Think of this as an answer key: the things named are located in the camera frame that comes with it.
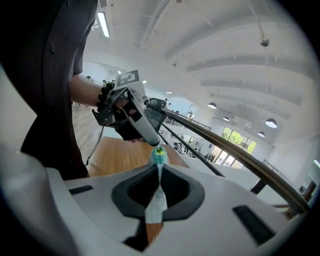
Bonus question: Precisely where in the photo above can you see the dark curved railing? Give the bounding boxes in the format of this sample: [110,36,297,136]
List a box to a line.
[159,107,317,221]

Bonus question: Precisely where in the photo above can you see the wooden table with hairpin legs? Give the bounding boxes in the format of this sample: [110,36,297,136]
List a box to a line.
[87,136,191,178]

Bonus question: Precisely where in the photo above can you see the person's black shirt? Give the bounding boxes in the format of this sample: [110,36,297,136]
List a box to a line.
[0,0,99,181]

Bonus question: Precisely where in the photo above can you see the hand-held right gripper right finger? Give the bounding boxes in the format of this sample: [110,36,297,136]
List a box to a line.
[147,163,301,256]

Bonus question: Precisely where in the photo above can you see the person's left forearm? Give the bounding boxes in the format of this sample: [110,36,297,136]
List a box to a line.
[70,74,106,107]

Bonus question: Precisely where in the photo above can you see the long ceiling light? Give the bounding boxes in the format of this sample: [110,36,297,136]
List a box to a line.
[96,11,111,38]

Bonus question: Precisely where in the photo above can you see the dark beaded bracelet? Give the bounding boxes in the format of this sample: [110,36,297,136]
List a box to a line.
[96,82,115,113]

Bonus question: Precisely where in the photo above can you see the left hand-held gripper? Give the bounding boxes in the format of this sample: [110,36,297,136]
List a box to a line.
[91,69,161,147]

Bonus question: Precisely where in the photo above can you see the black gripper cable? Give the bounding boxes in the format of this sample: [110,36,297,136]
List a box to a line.
[86,124,105,166]

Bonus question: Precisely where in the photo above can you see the light green pouch bag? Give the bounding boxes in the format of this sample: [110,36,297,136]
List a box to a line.
[144,146,169,225]

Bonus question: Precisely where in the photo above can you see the glass entrance door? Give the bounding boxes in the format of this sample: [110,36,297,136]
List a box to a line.
[207,126,258,166]

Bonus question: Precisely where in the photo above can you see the person's left hand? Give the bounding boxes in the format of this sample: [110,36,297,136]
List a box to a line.
[113,96,131,112]

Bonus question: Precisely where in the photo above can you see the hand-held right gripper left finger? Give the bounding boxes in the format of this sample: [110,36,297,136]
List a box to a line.
[44,163,162,256]

